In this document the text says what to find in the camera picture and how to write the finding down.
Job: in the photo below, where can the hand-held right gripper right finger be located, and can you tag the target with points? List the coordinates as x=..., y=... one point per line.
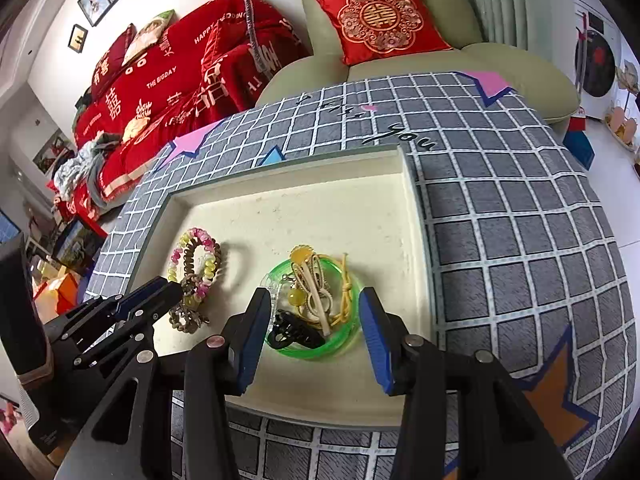
x=375, y=340

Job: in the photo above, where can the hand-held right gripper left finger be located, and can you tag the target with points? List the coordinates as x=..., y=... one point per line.
x=252, y=340

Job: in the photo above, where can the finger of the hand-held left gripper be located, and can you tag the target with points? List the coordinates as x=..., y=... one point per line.
x=145, y=295
x=120, y=335

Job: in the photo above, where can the black hair clip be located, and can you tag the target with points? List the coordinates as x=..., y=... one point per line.
x=290, y=332

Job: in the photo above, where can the green transparent bangle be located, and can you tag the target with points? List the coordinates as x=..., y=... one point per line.
x=310, y=352

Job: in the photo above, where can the beige hairpin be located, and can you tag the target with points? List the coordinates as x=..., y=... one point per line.
x=312, y=305

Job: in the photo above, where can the grey-green jewelry tray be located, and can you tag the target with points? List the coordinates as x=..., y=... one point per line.
x=300, y=200

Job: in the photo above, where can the orange bag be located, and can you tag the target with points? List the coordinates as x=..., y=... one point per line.
x=57, y=292

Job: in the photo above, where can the grey clothes pile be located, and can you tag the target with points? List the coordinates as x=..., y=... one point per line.
x=82, y=165

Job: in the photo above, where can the grey grid star tablecloth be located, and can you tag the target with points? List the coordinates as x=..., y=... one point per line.
x=500, y=240

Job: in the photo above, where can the red printed blanket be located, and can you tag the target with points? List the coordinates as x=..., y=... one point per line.
x=165, y=75

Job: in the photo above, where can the white green printed pillow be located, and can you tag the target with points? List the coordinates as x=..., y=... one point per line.
x=150, y=35

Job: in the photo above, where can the blue box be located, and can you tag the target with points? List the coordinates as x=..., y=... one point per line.
x=579, y=147

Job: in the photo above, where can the light green sofa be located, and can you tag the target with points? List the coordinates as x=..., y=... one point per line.
x=500, y=60

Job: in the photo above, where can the red embroidered cushion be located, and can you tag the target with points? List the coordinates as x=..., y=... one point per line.
x=380, y=20

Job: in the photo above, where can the wooden display rack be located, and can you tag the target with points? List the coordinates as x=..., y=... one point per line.
x=622, y=120

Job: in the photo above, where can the red mop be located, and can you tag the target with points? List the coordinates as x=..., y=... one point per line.
x=581, y=55

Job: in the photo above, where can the white washing machine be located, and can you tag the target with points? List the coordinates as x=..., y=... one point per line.
x=597, y=65

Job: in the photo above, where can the wall poster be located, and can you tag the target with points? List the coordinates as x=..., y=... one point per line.
x=52, y=152

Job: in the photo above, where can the small black picture frame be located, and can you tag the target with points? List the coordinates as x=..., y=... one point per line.
x=78, y=38

